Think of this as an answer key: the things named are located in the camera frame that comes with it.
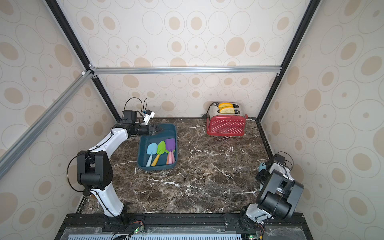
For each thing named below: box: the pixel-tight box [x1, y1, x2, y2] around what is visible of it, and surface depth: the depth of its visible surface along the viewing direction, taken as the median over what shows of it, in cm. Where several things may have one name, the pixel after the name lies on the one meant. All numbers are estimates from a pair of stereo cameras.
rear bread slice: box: [218, 102, 234, 109], surface depth 102 cm
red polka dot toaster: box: [207, 102, 249, 137], surface depth 102 cm
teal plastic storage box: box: [137, 123, 178, 170], surface depth 99 cm
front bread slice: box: [219, 106, 235, 115], surface depth 100 cm
